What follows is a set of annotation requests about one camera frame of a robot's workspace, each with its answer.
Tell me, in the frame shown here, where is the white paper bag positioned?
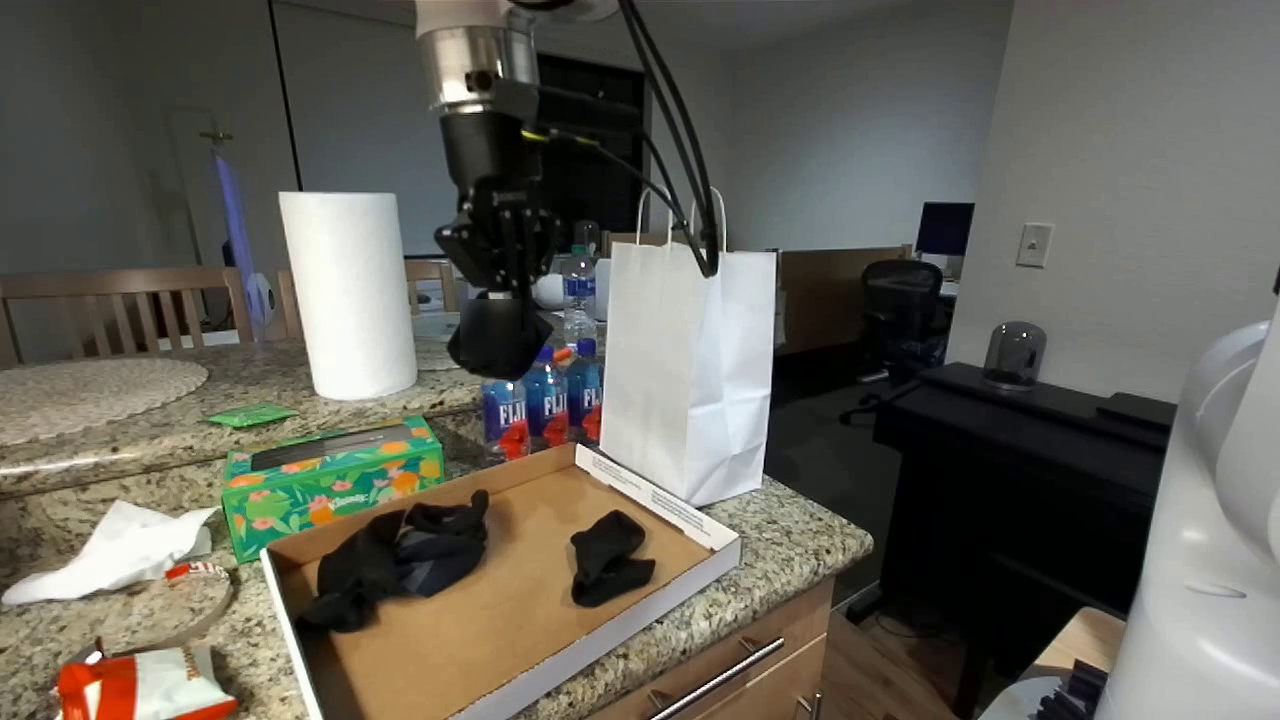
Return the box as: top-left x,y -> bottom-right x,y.
602,190 -> 778,502

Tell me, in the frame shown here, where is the green tissue box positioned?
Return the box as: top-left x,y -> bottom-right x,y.
220,416 -> 450,562

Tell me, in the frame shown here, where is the small green packet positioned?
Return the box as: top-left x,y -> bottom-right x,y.
205,403 -> 293,432

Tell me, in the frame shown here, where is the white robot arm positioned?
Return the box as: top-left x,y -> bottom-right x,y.
415,0 -> 1280,720

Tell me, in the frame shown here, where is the orange white snack packet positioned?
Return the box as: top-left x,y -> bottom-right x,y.
52,644 -> 240,720

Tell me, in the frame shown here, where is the wooden chair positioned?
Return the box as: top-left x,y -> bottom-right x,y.
0,266 -> 293,368

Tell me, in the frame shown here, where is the round woven placemat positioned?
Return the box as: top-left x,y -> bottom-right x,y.
0,357 -> 207,443

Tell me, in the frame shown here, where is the black office chair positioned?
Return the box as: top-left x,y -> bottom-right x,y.
843,258 -> 945,425

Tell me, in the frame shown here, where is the white paper towel roll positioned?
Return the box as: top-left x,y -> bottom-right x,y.
280,190 -> 415,401

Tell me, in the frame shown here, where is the black piano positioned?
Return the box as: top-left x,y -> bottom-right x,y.
871,363 -> 1174,665

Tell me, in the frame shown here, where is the black sock pile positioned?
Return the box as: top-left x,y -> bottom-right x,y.
298,493 -> 487,631

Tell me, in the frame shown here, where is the crumpled white napkin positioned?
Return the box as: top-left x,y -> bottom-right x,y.
4,500 -> 214,608

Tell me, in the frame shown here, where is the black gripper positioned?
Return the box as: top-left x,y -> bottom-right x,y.
438,111 -> 564,297

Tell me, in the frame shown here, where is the white projector screen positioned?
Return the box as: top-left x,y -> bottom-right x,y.
275,0 -> 455,257

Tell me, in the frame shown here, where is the single black sock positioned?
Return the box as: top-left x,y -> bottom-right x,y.
573,512 -> 655,608

